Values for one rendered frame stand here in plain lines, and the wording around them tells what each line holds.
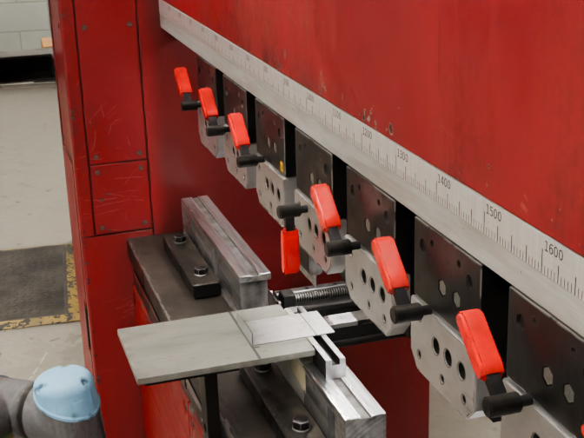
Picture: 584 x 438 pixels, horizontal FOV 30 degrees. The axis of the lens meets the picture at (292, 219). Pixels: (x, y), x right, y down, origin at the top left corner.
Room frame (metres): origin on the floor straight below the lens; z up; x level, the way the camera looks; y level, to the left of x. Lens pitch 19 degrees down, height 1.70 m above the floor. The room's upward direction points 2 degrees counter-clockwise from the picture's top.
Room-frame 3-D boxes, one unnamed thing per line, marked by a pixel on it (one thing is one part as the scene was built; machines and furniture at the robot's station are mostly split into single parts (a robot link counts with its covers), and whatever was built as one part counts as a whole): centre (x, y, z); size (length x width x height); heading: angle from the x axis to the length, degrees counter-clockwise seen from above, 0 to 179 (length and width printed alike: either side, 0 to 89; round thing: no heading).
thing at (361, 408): (1.49, -0.03, 0.92); 0.39 x 0.06 x 0.10; 17
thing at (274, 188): (1.56, -0.01, 1.26); 0.15 x 0.09 x 0.17; 17
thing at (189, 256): (2.10, 0.21, 0.89); 0.30 x 0.05 x 0.03; 17
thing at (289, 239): (1.37, 0.00, 1.20); 0.04 x 0.02 x 0.10; 107
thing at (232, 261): (2.06, 0.14, 0.92); 0.50 x 0.06 x 0.10; 17
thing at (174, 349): (1.49, 0.12, 1.00); 0.26 x 0.18 x 0.01; 107
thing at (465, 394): (0.99, -0.18, 1.26); 0.15 x 0.09 x 0.17; 17
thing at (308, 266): (1.54, -0.02, 1.13); 0.10 x 0.02 x 0.10; 17
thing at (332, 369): (1.51, -0.03, 0.98); 0.20 x 0.03 x 0.03; 17
